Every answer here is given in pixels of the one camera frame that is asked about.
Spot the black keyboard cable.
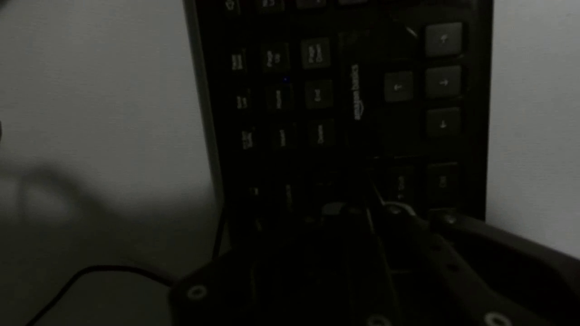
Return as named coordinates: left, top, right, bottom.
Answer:
left=25, top=262, right=177, bottom=326

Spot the black computer keyboard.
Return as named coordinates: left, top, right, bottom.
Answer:
left=183, top=0, right=494, bottom=242

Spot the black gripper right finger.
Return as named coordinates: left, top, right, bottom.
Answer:
left=377, top=201, right=485, bottom=326

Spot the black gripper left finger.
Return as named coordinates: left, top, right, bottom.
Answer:
left=317, top=202, right=387, bottom=326

